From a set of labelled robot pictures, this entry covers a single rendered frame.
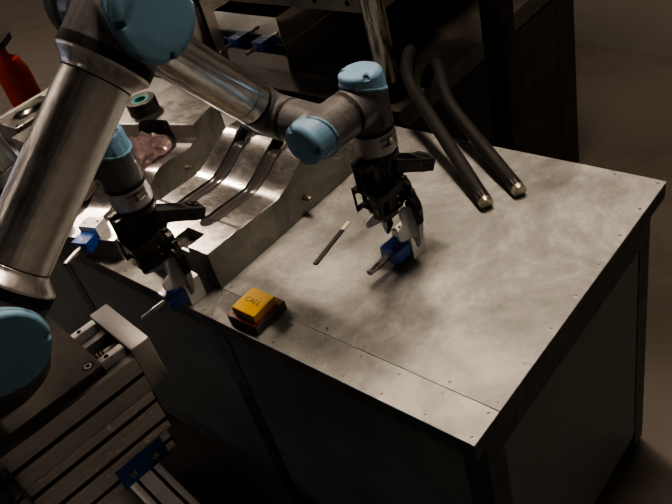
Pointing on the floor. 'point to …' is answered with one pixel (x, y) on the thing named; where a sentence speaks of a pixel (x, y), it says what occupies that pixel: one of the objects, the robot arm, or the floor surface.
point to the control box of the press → (502, 73)
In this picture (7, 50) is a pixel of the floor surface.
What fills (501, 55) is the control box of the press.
